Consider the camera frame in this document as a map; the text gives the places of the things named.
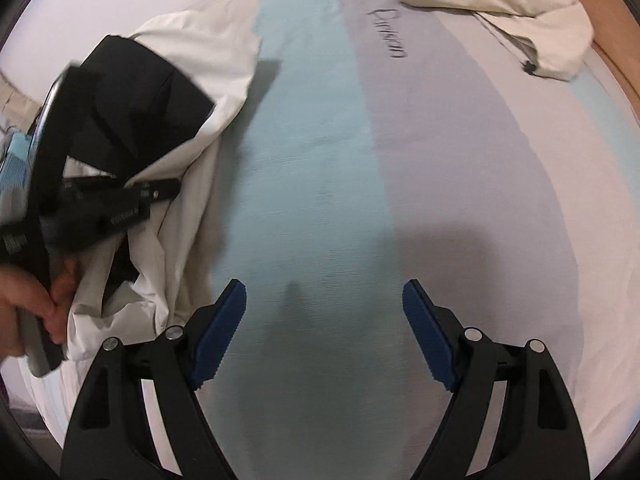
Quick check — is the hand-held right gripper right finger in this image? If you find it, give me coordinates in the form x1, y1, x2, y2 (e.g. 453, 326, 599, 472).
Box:
402, 279, 586, 480

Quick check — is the beige jacket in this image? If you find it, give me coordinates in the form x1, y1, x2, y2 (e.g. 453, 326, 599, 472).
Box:
357, 0, 596, 81

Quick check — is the white and black hooded jacket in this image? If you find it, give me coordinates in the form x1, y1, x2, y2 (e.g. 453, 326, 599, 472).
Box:
15, 10, 263, 411

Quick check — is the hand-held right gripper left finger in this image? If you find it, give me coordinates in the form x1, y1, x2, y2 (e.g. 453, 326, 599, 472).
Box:
60, 279, 248, 480

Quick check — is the wooden headboard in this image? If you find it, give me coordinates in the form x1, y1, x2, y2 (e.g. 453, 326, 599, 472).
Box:
520, 0, 640, 121

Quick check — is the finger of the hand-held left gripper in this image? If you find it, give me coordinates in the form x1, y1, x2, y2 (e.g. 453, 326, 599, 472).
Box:
145, 177, 182, 207

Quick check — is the person's left hand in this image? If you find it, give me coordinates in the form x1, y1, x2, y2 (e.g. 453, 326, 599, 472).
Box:
0, 256, 80, 357

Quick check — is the bed with striped duvet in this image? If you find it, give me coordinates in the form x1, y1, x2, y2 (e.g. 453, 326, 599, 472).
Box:
0, 0, 640, 480

